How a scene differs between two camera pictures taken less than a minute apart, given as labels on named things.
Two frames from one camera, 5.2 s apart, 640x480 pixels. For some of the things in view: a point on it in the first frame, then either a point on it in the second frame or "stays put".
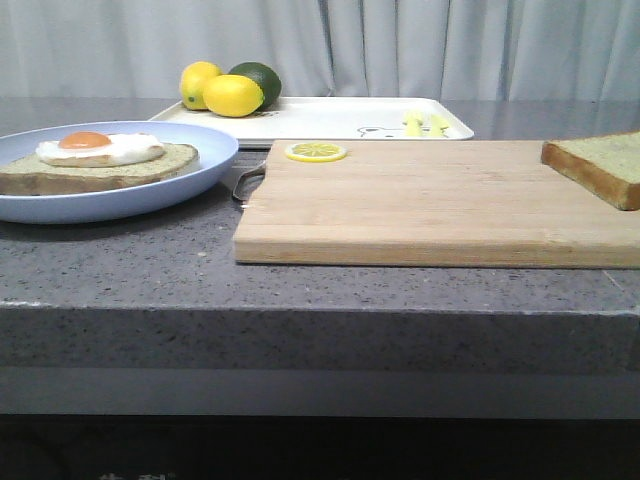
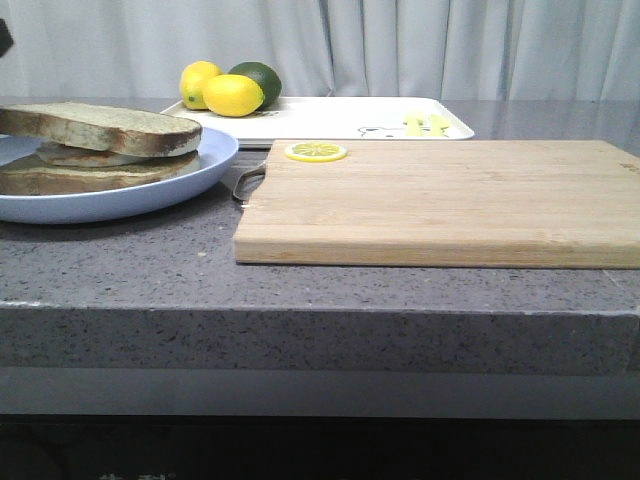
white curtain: [546, 50] stays put
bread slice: [32, 176] stays put
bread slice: [608, 165] to [101, 128]
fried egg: [86, 149] stays put
